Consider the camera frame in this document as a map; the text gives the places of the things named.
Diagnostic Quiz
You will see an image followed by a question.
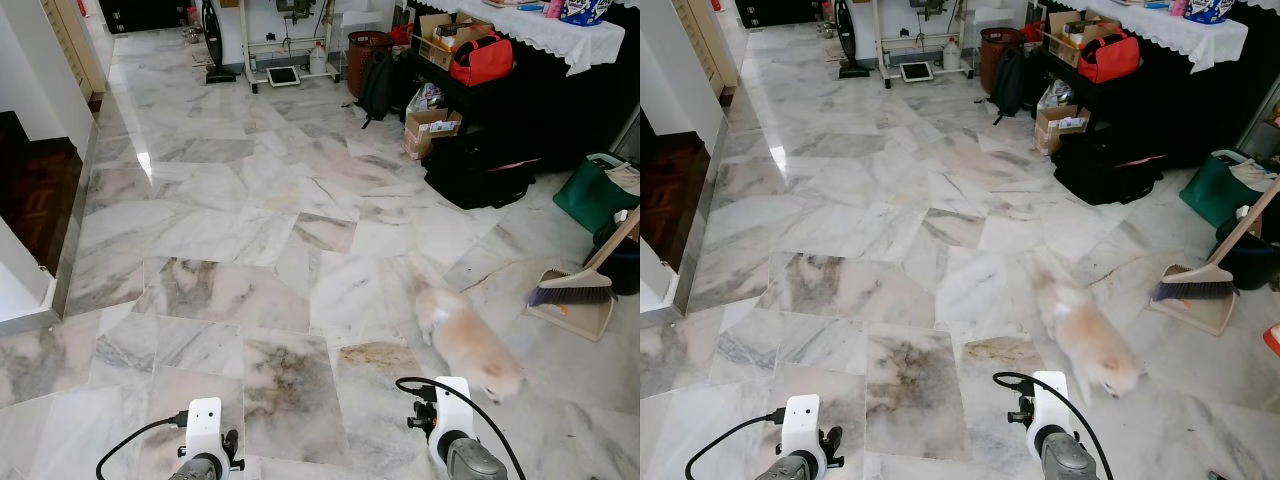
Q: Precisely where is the fluffy cream dog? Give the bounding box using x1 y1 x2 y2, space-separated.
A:
414 285 527 406
1034 275 1147 401

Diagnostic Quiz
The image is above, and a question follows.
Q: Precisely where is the beige dustpan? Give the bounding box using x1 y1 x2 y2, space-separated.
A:
527 293 617 343
1148 288 1240 337

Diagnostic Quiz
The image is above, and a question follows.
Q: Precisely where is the beige broom with dark bristles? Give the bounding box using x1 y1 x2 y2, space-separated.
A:
1150 175 1280 303
527 205 641 307

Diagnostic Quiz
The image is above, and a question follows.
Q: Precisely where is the black bucket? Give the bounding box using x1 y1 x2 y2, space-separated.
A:
594 220 641 297
1214 214 1280 292

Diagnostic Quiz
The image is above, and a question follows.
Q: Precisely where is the black duffel bag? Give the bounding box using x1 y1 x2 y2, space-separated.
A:
1052 125 1177 207
423 130 547 211

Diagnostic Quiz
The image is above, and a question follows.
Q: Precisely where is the green tote bag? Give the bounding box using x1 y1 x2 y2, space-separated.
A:
553 152 641 233
1180 149 1277 229

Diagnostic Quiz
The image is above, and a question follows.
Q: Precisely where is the small open cardboard box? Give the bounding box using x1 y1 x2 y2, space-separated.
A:
403 108 463 161
1034 103 1091 156

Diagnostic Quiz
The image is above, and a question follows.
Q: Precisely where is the dark wooden staircase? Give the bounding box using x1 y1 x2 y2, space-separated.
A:
640 110 710 273
0 110 84 277

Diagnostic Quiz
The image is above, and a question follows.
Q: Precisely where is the white plastic bag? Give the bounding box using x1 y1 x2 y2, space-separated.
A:
1038 78 1079 111
407 81 447 117

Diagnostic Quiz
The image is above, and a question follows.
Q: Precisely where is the black backpack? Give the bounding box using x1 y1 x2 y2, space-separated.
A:
989 44 1037 122
357 47 407 127

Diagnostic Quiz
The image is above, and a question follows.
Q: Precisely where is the black cloth-draped table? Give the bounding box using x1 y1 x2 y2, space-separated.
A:
430 30 641 177
1040 28 1280 173

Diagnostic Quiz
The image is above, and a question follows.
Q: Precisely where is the brown waste bin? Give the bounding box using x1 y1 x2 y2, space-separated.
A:
346 30 394 99
979 27 1024 95

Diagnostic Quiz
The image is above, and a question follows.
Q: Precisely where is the red bag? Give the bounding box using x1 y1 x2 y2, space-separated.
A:
1076 29 1142 84
449 31 516 88

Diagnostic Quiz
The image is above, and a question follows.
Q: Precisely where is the large open cardboard box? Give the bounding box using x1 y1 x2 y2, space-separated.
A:
1046 9 1113 67
414 12 483 72

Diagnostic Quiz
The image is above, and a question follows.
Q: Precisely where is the black standing fan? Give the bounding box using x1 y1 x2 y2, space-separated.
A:
832 0 872 80
199 0 239 85

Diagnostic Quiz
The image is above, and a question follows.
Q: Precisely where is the white lace tablecloth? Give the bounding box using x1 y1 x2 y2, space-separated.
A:
438 0 627 77
1063 0 1252 74

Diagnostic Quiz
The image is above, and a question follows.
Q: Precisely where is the blue and white package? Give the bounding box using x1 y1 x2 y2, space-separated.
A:
559 0 614 27
1184 0 1237 27

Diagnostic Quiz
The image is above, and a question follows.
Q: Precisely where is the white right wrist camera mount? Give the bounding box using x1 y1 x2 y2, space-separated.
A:
1029 371 1072 443
431 376 474 453

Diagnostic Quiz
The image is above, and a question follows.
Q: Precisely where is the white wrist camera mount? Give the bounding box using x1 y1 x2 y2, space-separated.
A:
185 398 227 463
431 376 474 453
1029 371 1072 443
782 394 824 467

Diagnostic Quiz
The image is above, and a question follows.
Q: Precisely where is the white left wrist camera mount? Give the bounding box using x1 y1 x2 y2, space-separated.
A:
185 398 227 463
782 394 824 467

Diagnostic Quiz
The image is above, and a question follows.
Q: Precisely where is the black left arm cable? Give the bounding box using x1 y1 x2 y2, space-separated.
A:
97 410 193 480
685 406 791 480

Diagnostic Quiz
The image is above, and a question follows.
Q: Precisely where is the white metal frame table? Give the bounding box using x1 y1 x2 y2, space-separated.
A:
874 0 978 87
239 0 343 93

